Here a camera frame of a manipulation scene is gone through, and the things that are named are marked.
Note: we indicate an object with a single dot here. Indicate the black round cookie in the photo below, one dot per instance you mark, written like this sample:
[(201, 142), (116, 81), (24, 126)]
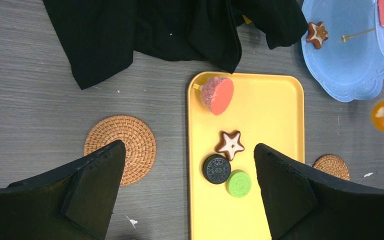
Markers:
[(216, 169)]

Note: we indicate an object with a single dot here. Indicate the red round cake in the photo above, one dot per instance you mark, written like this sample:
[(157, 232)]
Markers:
[(216, 94)]

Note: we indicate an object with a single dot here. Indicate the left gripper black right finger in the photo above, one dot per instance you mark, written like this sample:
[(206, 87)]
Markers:
[(303, 203)]

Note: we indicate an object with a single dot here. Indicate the black cloth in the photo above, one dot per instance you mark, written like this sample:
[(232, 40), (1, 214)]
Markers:
[(99, 37)]

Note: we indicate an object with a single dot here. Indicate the blue three-tier cake stand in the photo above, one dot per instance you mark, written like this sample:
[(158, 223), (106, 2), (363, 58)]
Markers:
[(350, 64)]

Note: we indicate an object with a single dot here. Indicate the right woven coaster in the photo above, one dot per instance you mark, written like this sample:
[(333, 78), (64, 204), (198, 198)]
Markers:
[(332, 165)]

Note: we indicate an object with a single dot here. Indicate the left woven coaster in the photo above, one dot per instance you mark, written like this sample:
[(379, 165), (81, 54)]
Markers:
[(139, 141)]

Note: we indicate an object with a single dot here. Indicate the woven coaster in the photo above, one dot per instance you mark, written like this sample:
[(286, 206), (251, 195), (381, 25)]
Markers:
[(332, 165), (139, 141)]

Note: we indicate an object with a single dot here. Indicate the yellow tray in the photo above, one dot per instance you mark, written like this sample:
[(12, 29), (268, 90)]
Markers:
[(266, 109)]

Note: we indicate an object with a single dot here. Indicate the brown star cookie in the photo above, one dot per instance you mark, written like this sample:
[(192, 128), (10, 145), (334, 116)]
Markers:
[(317, 34), (229, 144)]

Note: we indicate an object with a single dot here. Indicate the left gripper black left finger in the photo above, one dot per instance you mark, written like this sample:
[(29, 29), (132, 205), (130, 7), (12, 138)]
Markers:
[(74, 201)]

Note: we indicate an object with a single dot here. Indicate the green round macaron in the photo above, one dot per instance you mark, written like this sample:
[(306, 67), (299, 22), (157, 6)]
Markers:
[(238, 184)]

